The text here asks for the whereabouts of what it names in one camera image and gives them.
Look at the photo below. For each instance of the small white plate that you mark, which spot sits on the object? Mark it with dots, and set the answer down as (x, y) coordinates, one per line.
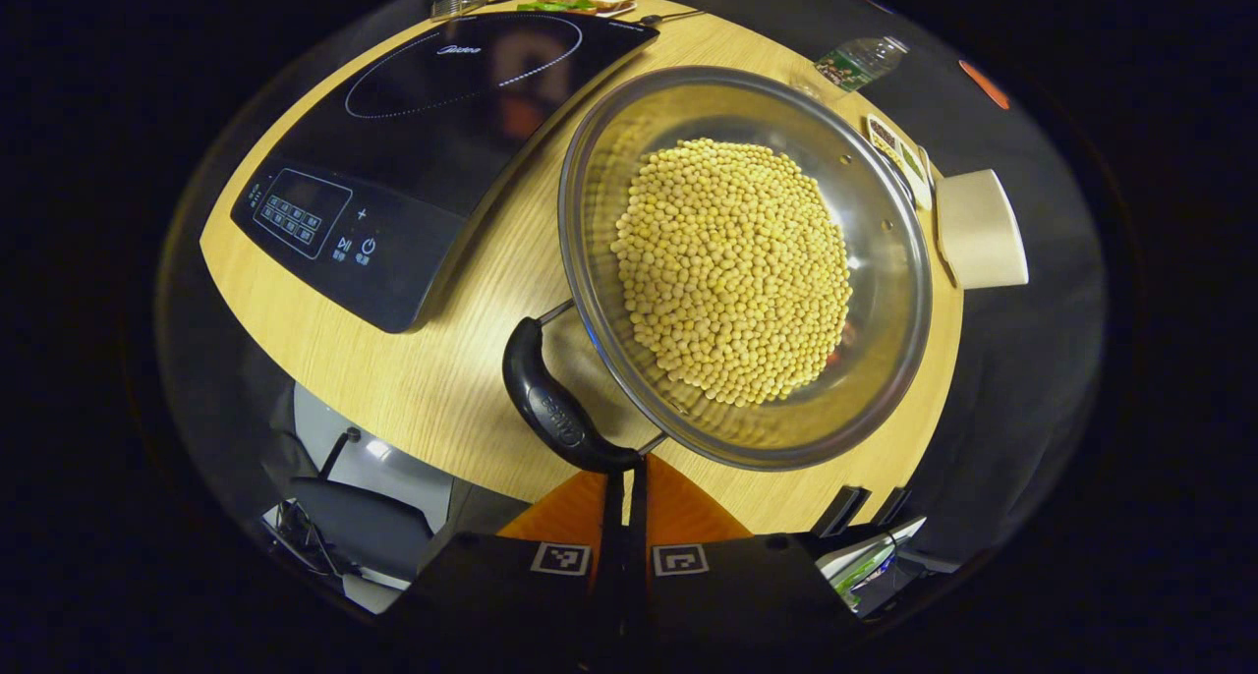
(621, 9)

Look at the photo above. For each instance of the black chair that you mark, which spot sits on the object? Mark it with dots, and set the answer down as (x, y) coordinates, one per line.
(364, 527)

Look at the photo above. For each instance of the white green box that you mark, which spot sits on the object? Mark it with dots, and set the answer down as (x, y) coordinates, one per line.
(870, 561)

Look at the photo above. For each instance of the clear plastic water bottle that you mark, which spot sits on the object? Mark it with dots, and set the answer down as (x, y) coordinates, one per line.
(860, 62)

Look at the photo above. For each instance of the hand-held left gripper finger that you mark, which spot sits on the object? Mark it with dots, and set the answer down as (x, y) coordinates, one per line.
(639, 556)
(614, 556)

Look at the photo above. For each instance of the pile of yellow soybeans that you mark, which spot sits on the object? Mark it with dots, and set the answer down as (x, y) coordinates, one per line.
(732, 271)

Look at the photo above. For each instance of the white toaster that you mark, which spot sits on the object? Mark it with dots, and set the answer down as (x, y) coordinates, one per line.
(978, 230)

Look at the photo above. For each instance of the black bar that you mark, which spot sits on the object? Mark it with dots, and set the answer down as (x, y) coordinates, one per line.
(840, 510)
(892, 505)

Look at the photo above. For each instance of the sandwich with lettuce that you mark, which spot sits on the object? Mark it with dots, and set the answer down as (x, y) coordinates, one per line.
(575, 2)

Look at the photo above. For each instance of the white divided seasoning dish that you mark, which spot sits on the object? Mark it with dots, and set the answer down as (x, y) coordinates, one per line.
(899, 158)

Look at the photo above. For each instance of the black induction cooktop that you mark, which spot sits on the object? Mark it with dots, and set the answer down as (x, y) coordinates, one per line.
(413, 183)

